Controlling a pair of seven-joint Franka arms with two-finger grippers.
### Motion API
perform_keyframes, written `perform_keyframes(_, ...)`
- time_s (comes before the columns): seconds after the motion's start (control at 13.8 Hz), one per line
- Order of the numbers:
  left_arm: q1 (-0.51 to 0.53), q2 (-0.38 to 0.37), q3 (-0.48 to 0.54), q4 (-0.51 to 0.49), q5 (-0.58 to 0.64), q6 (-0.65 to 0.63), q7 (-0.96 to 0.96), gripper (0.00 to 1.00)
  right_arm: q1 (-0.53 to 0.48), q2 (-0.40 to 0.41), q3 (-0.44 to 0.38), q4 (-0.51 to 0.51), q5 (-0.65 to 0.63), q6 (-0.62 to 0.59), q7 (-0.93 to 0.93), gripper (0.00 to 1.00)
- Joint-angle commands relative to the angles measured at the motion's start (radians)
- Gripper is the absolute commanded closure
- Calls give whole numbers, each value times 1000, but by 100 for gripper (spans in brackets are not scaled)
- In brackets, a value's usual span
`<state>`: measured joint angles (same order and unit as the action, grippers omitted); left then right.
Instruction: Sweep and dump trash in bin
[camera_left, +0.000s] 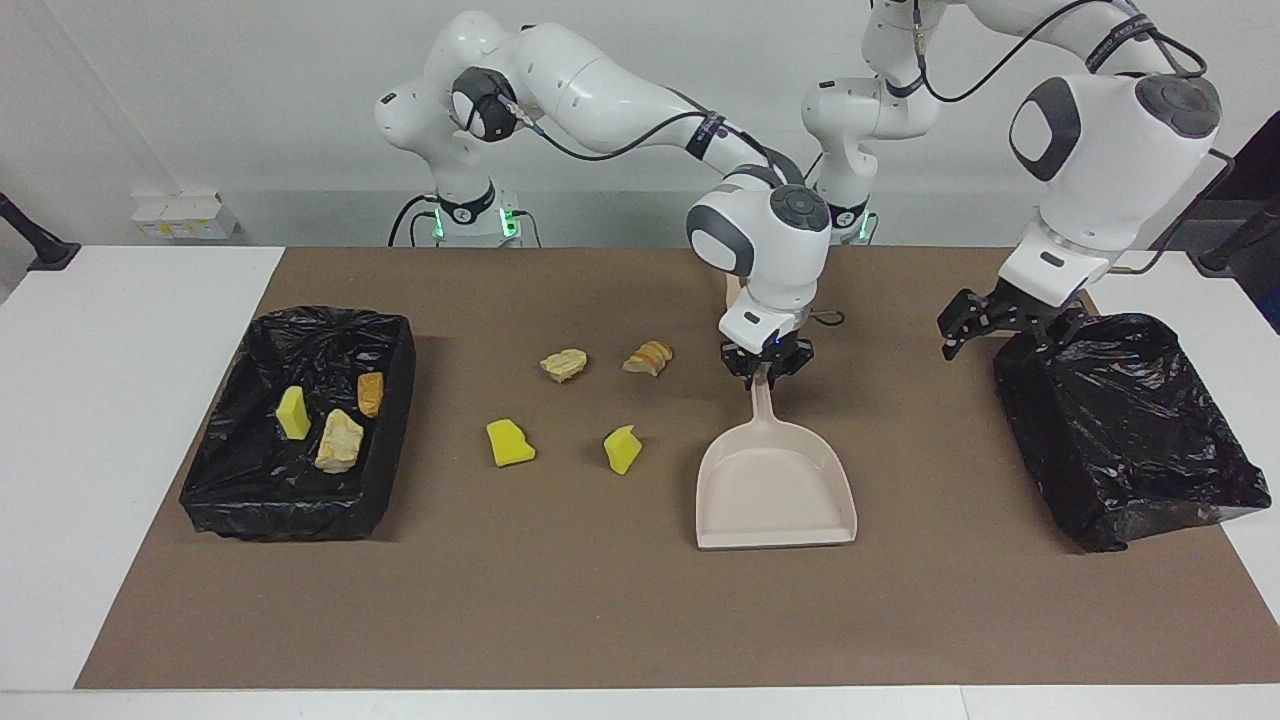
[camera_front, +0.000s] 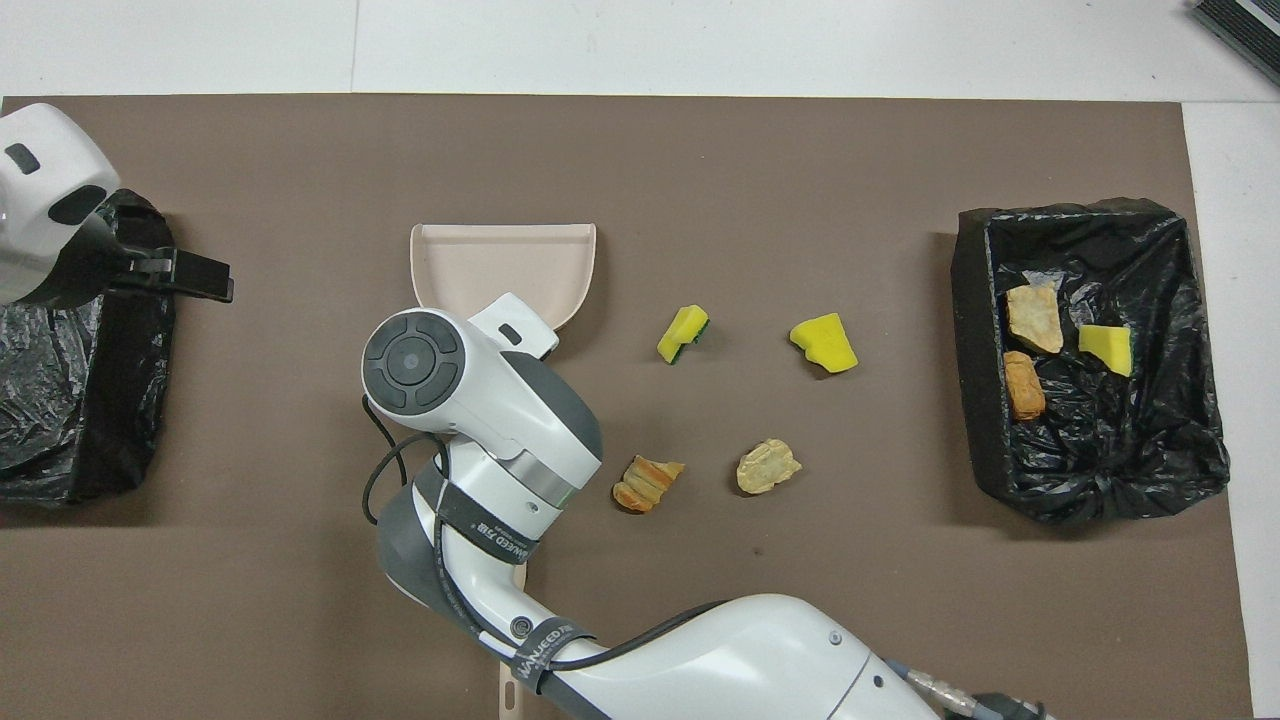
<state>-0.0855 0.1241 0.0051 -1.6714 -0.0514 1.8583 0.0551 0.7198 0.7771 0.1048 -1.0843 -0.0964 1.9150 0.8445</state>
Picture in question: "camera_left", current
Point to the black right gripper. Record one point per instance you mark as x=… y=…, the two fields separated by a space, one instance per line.
x=765 y=355

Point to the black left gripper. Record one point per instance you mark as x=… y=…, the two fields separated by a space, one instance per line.
x=1030 y=315

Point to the beige hand brush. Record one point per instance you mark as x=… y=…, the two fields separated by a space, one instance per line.
x=731 y=292

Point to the beige plastic dustpan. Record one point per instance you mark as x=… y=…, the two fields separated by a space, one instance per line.
x=775 y=490

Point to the striped croissant piece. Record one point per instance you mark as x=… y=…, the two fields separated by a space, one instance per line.
x=648 y=357

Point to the yellow sponge with green backing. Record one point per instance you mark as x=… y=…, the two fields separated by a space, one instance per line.
x=622 y=449

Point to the small pale bread chunk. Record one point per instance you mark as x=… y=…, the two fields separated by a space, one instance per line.
x=563 y=365

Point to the large yellow sponge piece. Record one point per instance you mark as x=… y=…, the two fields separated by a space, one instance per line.
x=510 y=443

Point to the brown bread roll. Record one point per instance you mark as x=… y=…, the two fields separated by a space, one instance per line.
x=371 y=393

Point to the large pale bread chunk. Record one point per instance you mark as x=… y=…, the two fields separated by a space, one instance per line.
x=340 y=442

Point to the small curved yellow sponge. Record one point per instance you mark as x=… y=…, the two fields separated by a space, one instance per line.
x=293 y=412

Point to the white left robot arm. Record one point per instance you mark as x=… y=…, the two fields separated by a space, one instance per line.
x=1110 y=150

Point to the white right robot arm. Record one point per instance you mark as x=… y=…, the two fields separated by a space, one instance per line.
x=600 y=95

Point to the black bag-lined bin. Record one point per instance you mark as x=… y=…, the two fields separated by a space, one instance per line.
x=1120 y=420
x=230 y=400

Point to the black clamp stand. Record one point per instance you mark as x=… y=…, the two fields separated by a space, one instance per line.
x=50 y=258
x=1215 y=262

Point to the black background panel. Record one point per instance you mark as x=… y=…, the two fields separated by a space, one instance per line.
x=1255 y=190

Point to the brown table mat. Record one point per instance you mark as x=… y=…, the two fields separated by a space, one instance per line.
x=600 y=600

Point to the white wall socket box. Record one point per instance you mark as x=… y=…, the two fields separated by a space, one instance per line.
x=185 y=215

